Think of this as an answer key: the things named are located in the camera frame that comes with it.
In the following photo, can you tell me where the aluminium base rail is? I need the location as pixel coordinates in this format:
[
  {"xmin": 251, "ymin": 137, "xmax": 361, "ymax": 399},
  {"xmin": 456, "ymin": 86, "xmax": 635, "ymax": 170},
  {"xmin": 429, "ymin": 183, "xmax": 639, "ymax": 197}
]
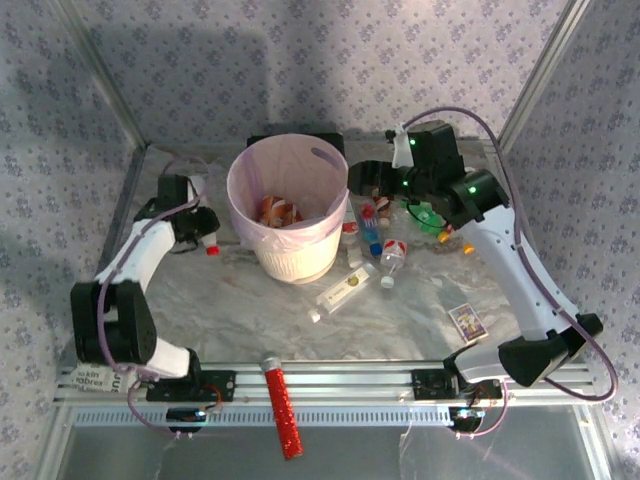
[{"xmin": 54, "ymin": 359, "xmax": 594, "ymax": 405}]

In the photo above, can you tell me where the printed paper sheet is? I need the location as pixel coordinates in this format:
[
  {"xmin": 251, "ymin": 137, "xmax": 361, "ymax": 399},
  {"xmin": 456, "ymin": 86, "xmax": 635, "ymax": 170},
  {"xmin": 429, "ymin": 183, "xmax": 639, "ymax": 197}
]
[{"xmin": 72, "ymin": 367, "xmax": 139, "ymax": 396}]

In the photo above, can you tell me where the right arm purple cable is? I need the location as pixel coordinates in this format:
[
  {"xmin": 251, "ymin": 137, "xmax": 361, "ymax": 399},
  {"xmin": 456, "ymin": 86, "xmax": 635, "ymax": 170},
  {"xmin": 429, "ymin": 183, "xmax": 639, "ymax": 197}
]
[{"xmin": 402, "ymin": 107, "xmax": 619, "ymax": 402}]

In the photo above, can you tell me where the red glitter tube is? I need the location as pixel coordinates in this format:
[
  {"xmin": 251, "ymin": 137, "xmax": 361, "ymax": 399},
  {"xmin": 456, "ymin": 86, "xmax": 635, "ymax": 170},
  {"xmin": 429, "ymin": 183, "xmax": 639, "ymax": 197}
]
[{"xmin": 260, "ymin": 352, "xmax": 305, "ymax": 461}]

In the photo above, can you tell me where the black hard case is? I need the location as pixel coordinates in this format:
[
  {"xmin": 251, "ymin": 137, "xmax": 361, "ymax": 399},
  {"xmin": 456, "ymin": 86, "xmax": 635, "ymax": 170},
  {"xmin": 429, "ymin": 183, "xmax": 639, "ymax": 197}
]
[{"xmin": 247, "ymin": 132, "xmax": 346, "ymax": 157}]

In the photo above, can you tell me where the clear bottle orange cap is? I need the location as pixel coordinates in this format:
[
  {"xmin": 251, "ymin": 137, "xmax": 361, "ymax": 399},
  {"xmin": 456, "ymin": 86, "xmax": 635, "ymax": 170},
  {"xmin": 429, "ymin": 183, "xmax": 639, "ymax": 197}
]
[{"xmin": 444, "ymin": 222, "xmax": 476, "ymax": 255}]

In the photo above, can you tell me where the clear bottle blue cap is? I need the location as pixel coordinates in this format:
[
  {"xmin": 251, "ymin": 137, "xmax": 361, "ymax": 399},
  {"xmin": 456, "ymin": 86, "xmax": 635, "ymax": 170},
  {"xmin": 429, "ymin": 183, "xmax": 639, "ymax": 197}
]
[{"xmin": 358, "ymin": 199, "xmax": 384, "ymax": 255}]

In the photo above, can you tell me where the pink plastic bin liner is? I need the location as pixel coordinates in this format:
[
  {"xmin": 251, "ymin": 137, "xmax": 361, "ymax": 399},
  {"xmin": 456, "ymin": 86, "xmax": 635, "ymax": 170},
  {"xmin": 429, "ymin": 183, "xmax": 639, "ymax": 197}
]
[{"xmin": 227, "ymin": 133, "xmax": 350, "ymax": 251}]

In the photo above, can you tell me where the white slotted cable duct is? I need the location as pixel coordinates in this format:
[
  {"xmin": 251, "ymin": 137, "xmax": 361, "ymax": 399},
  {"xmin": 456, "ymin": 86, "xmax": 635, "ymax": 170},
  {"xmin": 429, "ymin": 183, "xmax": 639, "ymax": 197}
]
[{"xmin": 74, "ymin": 402, "xmax": 456, "ymax": 427}]

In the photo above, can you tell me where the clear bottle red label white cap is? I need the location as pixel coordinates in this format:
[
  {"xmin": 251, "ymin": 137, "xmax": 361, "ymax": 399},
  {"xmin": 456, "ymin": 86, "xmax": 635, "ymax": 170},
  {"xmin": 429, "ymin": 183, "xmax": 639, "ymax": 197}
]
[{"xmin": 341, "ymin": 207, "xmax": 362, "ymax": 269}]

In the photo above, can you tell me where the white plastic waste bin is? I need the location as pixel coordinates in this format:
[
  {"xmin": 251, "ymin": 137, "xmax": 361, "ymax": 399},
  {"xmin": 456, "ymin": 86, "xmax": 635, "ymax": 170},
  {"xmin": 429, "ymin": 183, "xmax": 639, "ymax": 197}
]
[{"xmin": 227, "ymin": 133, "xmax": 350, "ymax": 285}]

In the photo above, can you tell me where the brown label coffee bottle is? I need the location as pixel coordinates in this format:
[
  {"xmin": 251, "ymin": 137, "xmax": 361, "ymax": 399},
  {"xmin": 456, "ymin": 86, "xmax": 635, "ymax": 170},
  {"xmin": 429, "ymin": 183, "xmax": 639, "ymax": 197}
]
[{"xmin": 372, "ymin": 193, "xmax": 397, "ymax": 221}]

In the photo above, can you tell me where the small circuit board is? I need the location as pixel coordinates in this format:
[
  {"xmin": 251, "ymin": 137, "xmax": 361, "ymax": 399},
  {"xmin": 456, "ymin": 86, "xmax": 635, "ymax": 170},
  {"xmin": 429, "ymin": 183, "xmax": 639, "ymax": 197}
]
[
  {"xmin": 166, "ymin": 407, "xmax": 209, "ymax": 426},
  {"xmin": 449, "ymin": 405, "xmax": 486, "ymax": 431}
]

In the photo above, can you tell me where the green bottle yellow cap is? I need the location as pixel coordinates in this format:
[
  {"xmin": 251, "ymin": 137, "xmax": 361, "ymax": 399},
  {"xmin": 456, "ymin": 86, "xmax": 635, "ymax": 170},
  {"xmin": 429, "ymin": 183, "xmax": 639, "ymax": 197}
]
[{"xmin": 407, "ymin": 198, "xmax": 451, "ymax": 245}]

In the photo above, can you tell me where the playing card box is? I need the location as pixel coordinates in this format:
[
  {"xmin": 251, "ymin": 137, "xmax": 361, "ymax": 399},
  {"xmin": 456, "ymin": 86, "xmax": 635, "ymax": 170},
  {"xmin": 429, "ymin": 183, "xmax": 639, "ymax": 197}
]
[{"xmin": 448, "ymin": 303, "xmax": 490, "ymax": 345}]

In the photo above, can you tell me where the aluminium frame post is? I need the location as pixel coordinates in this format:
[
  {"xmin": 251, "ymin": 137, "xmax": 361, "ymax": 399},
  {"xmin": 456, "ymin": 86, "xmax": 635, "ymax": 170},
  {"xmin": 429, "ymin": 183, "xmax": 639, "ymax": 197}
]
[
  {"xmin": 54, "ymin": 0, "xmax": 150, "ymax": 149},
  {"xmin": 498, "ymin": 0, "xmax": 594, "ymax": 149}
]

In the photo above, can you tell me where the square clear bottle yellow-green label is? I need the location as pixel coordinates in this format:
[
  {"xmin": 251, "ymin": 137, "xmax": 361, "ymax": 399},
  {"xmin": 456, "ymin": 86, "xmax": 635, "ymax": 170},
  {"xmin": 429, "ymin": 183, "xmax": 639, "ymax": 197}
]
[{"xmin": 308, "ymin": 263, "xmax": 383, "ymax": 324}]

